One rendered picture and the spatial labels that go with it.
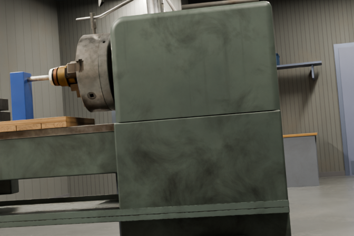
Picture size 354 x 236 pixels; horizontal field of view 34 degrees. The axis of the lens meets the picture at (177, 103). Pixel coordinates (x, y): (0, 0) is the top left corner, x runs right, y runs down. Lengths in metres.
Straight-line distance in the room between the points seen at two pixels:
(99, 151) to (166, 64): 0.41
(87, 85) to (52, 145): 0.26
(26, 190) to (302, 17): 5.28
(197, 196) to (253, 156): 0.24
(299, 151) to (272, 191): 6.34
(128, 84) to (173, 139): 0.26
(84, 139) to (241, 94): 0.61
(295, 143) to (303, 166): 0.34
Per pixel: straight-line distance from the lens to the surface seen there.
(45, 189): 8.62
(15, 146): 2.29
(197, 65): 2.06
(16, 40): 8.24
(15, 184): 2.72
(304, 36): 10.00
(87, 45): 2.25
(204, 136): 2.04
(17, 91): 2.43
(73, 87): 2.39
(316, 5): 10.09
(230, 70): 2.04
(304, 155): 8.37
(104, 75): 2.19
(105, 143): 2.17
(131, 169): 2.09
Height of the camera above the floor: 0.79
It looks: 4 degrees up
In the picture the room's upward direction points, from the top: 4 degrees counter-clockwise
